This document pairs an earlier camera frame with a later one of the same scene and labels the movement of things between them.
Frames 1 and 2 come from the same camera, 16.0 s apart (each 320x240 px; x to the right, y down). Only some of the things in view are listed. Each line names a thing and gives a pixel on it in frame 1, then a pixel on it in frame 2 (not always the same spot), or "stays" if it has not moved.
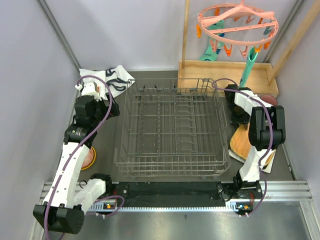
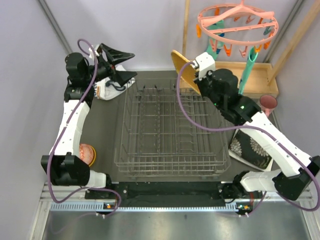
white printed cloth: [117, 78] stays
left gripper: [102, 104] → [114, 56]
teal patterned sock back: [208, 54] stays
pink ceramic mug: [269, 99] stays
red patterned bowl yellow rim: [89, 159] stays
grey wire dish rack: [174, 128] stays
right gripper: [235, 122] → [200, 83]
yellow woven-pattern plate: [239, 141] → [187, 74]
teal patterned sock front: [252, 54] stays
